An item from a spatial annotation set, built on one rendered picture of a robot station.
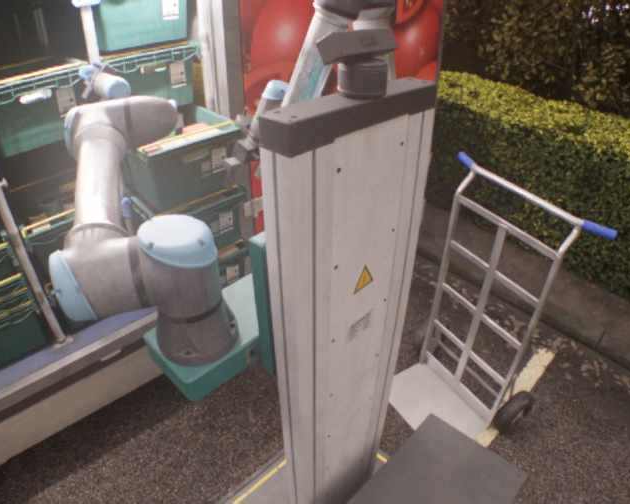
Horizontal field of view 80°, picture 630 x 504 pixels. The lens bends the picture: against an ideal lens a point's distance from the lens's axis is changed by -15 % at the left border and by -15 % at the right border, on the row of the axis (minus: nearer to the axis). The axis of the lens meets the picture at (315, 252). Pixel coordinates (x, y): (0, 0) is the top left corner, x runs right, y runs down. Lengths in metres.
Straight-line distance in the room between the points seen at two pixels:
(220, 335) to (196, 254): 0.17
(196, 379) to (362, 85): 0.53
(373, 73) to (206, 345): 0.49
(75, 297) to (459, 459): 1.04
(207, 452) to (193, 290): 1.66
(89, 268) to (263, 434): 1.74
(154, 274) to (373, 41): 0.46
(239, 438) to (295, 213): 1.83
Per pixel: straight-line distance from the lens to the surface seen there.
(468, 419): 2.43
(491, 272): 1.93
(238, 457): 2.23
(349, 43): 0.60
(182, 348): 0.75
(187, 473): 2.24
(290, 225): 0.57
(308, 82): 0.95
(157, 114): 1.00
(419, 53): 2.64
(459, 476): 1.27
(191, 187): 1.67
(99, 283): 0.67
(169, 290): 0.67
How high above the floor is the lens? 1.93
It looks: 35 degrees down
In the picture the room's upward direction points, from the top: straight up
